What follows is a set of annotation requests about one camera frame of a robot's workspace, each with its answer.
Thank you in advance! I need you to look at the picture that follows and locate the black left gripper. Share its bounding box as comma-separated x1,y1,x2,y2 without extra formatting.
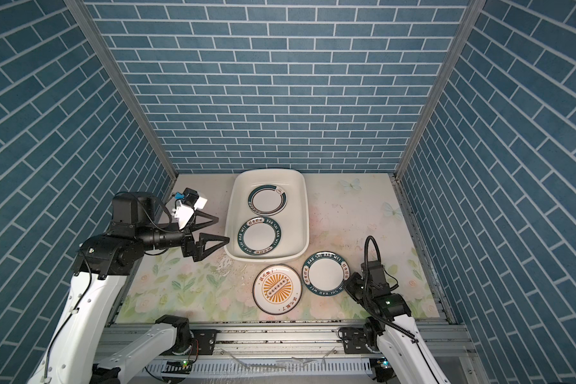
136,210,229,262

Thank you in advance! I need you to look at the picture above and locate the green rim plate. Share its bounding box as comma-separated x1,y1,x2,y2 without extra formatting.
247,184,287,216
237,216,282,256
302,251,350,297

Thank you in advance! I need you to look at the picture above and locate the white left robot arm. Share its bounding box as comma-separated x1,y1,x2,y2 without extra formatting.
29,188,230,383

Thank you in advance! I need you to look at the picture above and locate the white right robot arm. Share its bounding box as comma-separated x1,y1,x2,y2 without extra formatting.
344,273,450,383

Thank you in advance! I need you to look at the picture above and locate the white plastic bin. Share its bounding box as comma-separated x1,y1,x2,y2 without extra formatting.
225,169,310,263

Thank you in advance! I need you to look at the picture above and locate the orange sunburst plate front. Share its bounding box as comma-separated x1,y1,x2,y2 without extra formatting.
252,264,303,315

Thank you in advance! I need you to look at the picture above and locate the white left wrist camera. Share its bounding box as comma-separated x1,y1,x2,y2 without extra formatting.
172,188,208,230

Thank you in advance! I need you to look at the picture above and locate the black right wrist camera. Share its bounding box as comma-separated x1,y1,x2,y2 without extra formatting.
363,261,387,285

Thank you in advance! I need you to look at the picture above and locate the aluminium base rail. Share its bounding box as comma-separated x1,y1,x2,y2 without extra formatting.
90,318,491,384

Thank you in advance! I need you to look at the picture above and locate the aluminium corner frame left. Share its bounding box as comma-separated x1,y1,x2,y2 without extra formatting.
64,0,179,182

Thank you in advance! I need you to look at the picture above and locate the aluminium corner frame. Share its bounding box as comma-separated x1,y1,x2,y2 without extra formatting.
394,0,488,179
64,0,179,182

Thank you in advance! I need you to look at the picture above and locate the aluminium corner frame right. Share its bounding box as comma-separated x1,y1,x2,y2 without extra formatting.
394,0,488,179

